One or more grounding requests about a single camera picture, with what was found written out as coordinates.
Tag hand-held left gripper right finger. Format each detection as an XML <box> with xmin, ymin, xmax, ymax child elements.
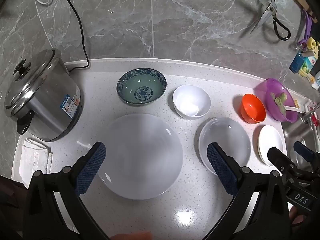
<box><xmin>204</xmin><ymin>142</ymin><xmax>292</xmax><ymax>240</ymax></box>

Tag white bowl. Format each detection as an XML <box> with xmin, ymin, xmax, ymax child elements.
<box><xmin>172</xmin><ymin>84</ymin><xmax>211</xmax><ymax>118</ymax></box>

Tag purple plastic bowl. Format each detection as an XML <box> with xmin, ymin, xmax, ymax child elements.
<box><xmin>254</xmin><ymin>78</ymin><xmax>298</xmax><ymax>123</ymax></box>

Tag white spray bottle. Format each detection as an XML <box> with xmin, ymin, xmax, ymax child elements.
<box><xmin>311</xmin><ymin>70</ymin><xmax>320</xmax><ymax>90</ymax></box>

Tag white folded towel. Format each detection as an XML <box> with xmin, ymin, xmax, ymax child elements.
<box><xmin>20</xmin><ymin>138</ymin><xmax>53</xmax><ymax>174</ymax></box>

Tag person's right hand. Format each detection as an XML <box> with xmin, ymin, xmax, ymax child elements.
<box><xmin>289</xmin><ymin>204</ymin><xmax>310</xmax><ymax>233</ymax></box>

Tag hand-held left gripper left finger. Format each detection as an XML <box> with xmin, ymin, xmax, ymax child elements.
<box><xmin>23</xmin><ymin>142</ymin><xmax>110</xmax><ymax>240</ymax></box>

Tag green vegetable piece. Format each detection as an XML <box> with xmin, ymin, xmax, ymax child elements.
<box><xmin>271</xmin><ymin>92</ymin><xmax>288</xmax><ymax>113</ymax></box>

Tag stainless steel electric cooker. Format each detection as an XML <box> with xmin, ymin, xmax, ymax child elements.
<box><xmin>4</xmin><ymin>48</ymin><xmax>83</xmax><ymax>142</ymax></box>

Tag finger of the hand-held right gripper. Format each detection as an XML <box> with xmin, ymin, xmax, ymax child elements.
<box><xmin>293</xmin><ymin>141</ymin><xmax>320</xmax><ymax>164</ymax></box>
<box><xmin>267</xmin><ymin>147</ymin><xmax>298</xmax><ymax>178</ymax></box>

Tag stainless steel sink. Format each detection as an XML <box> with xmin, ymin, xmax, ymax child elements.
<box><xmin>281</xmin><ymin>120</ymin><xmax>320</xmax><ymax>173</ymax></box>

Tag blue patterned bowl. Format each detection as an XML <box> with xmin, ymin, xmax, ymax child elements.
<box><xmin>116</xmin><ymin>67</ymin><xmax>167</xmax><ymax>105</ymax></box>

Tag black power cable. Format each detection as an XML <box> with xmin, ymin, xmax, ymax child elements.
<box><xmin>64</xmin><ymin>0</ymin><xmax>90</xmax><ymax>74</ymax></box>

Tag small white plate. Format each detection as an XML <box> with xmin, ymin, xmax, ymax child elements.
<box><xmin>257</xmin><ymin>125</ymin><xmax>284</xmax><ymax>167</ymax></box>

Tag large white plate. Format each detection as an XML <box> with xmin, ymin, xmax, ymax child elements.
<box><xmin>96</xmin><ymin>114</ymin><xmax>184</xmax><ymax>200</ymax></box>

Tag yellow plastic item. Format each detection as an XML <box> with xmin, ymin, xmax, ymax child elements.
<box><xmin>307</xmin><ymin>37</ymin><xmax>320</xmax><ymax>52</ymax></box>

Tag medium clear plate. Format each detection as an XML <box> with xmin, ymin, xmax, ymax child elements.
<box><xmin>199</xmin><ymin>117</ymin><xmax>251</xmax><ymax>177</ymax></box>

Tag blue printed carton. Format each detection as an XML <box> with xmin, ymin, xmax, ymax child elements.
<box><xmin>289</xmin><ymin>49</ymin><xmax>318</xmax><ymax>74</ymax></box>

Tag white spoon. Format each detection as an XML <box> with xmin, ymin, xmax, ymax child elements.
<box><xmin>282</xmin><ymin>105</ymin><xmax>303</xmax><ymax>113</ymax></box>

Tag black handled scissors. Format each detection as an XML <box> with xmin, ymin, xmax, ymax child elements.
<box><xmin>241</xmin><ymin>0</ymin><xmax>292</xmax><ymax>41</ymax></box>

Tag orange bowl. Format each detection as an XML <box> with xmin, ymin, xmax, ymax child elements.
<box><xmin>240</xmin><ymin>94</ymin><xmax>266</xmax><ymax>124</ymax></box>

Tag chrome faucet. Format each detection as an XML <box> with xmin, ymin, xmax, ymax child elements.
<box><xmin>301</xmin><ymin>105</ymin><xmax>320</xmax><ymax>140</ymax></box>

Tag purple hanging utensil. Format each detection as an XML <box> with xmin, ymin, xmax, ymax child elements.
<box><xmin>297</xmin><ymin>9</ymin><xmax>313</xmax><ymax>49</ymax></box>

